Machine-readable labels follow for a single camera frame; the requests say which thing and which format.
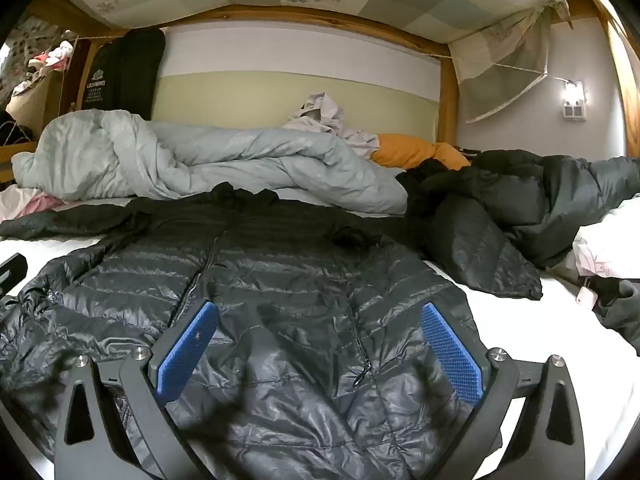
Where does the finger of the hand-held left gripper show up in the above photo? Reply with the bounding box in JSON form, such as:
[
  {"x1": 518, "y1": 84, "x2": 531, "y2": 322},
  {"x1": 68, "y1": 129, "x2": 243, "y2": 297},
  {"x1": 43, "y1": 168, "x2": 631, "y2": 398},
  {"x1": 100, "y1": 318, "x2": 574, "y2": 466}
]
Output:
[{"x1": 0, "y1": 254, "x2": 27, "y2": 297}]

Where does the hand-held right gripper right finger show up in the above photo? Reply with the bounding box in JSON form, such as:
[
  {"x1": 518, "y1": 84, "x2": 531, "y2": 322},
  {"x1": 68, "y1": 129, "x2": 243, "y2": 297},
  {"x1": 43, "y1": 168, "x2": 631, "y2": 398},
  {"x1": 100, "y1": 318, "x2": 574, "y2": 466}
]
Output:
[{"x1": 420, "y1": 301, "x2": 601, "y2": 480}]

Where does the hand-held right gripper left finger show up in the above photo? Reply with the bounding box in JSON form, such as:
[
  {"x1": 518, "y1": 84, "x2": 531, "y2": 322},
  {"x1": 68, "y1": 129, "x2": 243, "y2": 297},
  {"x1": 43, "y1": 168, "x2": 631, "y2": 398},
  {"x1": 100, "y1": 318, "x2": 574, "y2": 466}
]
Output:
[{"x1": 52, "y1": 301, "x2": 221, "y2": 480}]

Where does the black puffer jacket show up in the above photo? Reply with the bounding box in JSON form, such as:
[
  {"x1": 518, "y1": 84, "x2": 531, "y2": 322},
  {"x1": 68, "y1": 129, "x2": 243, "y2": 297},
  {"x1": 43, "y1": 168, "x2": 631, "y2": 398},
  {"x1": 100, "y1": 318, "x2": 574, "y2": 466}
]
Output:
[{"x1": 0, "y1": 182, "x2": 545, "y2": 480}]

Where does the pile of pink white clothes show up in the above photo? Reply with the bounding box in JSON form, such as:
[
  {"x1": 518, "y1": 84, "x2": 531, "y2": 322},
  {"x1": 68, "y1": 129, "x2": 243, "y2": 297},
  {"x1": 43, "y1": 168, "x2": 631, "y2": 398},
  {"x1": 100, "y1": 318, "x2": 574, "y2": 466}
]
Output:
[{"x1": 27, "y1": 41, "x2": 76, "y2": 69}]

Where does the pink and white cloth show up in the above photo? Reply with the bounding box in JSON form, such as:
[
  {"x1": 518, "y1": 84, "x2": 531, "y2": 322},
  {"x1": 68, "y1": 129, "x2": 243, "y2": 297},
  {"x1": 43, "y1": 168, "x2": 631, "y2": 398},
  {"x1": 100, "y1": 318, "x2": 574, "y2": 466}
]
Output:
[{"x1": 0, "y1": 185, "x2": 66, "y2": 222}]

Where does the white bed sheet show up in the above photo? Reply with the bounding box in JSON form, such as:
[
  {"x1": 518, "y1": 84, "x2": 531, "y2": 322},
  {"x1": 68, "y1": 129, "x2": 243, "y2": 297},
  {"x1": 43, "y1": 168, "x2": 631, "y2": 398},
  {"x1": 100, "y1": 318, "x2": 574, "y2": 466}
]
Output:
[{"x1": 0, "y1": 187, "x2": 640, "y2": 480}]

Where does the dark grey cloth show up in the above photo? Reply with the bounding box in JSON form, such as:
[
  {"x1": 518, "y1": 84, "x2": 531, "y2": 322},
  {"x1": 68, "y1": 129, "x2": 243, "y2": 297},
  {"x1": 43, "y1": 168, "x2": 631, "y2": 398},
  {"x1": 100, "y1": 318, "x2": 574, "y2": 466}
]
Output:
[{"x1": 595, "y1": 277, "x2": 640, "y2": 356}]

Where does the beige bag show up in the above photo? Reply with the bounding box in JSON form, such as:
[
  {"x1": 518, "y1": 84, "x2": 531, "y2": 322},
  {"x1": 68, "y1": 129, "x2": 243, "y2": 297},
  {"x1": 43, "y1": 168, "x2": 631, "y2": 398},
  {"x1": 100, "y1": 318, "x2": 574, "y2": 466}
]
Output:
[{"x1": 5, "y1": 67, "x2": 57, "y2": 127}]

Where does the dark grey-green down coat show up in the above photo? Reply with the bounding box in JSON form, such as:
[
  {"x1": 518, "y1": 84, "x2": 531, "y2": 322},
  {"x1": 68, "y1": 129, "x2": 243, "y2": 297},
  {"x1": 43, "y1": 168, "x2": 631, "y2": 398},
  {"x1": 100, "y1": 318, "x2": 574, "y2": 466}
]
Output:
[{"x1": 400, "y1": 149, "x2": 640, "y2": 268}]

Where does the white and pink bedding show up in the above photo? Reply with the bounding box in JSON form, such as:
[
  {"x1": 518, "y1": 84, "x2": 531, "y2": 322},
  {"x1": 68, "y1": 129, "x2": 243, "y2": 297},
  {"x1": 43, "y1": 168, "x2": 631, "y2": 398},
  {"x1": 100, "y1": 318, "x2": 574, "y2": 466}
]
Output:
[{"x1": 572, "y1": 194, "x2": 640, "y2": 281}]

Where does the light blue-grey duvet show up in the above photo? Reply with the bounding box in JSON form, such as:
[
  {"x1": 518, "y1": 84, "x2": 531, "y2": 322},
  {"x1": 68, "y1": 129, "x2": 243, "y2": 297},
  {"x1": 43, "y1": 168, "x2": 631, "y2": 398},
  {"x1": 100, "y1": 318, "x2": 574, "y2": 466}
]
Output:
[{"x1": 11, "y1": 109, "x2": 408, "y2": 216}]

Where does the orange pillow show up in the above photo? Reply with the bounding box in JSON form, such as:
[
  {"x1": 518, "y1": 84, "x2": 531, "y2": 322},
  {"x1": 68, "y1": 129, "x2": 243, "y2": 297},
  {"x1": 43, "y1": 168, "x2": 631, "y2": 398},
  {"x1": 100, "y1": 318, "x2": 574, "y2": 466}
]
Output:
[{"x1": 370, "y1": 133, "x2": 472, "y2": 170}]

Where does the black printed hanging garment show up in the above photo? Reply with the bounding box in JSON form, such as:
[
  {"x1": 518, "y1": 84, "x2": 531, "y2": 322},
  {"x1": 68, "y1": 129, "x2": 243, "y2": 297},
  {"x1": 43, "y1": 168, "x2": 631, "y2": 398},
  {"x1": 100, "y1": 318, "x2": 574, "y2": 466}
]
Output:
[{"x1": 80, "y1": 27, "x2": 166, "y2": 121}]

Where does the pale lilac crumpled cloth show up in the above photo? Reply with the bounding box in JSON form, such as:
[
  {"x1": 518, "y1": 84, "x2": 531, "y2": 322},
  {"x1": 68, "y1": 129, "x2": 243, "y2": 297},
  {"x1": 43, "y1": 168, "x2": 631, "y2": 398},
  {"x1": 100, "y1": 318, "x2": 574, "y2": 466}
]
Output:
[{"x1": 287, "y1": 92, "x2": 381, "y2": 158}]

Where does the checkered tied curtain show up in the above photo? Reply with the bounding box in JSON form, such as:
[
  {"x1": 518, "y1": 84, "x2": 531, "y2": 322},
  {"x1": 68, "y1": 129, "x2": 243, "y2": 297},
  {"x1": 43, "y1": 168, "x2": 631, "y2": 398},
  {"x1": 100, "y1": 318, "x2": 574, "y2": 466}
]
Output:
[{"x1": 447, "y1": 5, "x2": 572, "y2": 123}]

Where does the white cord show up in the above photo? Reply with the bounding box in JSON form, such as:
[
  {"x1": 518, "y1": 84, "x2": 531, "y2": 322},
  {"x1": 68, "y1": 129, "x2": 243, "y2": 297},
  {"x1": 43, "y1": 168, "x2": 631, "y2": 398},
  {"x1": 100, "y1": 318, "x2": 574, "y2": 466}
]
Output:
[{"x1": 417, "y1": 51, "x2": 547, "y2": 76}]

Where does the wooden bed frame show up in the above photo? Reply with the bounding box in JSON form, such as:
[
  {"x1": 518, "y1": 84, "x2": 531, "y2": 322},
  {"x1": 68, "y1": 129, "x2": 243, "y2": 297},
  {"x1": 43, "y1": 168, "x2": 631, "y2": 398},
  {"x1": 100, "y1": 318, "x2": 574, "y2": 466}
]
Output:
[{"x1": 0, "y1": 0, "x2": 640, "y2": 186}]

